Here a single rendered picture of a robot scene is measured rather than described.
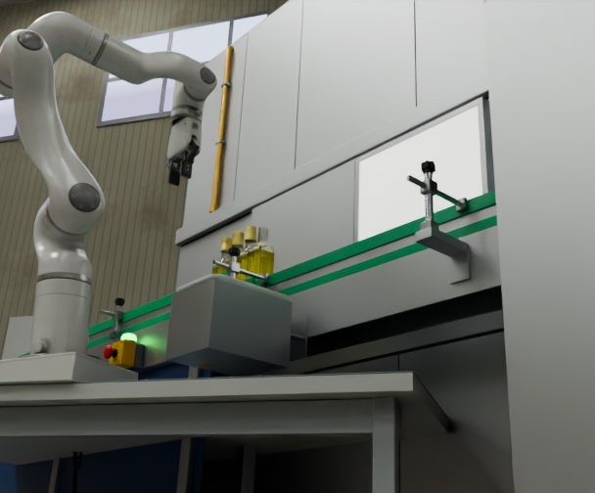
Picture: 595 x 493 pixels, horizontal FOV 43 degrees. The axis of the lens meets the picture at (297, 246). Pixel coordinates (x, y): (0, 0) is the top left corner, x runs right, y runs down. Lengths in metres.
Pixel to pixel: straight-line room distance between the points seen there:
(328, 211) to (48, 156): 0.78
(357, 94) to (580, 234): 1.24
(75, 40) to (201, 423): 1.03
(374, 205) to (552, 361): 0.98
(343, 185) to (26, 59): 0.88
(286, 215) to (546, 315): 1.26
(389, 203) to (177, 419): 0.82
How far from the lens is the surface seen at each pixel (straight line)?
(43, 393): 1.62
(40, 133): 1.86
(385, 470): 1.35
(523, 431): 1.16
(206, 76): 2.04
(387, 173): 2.03
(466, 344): 1.73
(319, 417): 1.40
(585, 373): 1.13
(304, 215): 2.23
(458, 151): 1.89
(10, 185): 7.16
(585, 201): 1.20
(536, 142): 1.29
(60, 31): 2.03
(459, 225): 1.58
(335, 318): 1.73
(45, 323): 1.72
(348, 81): 2.36
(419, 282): 1.57
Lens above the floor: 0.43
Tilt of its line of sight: 23 degrees up
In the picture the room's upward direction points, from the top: 3 degrees clockwise
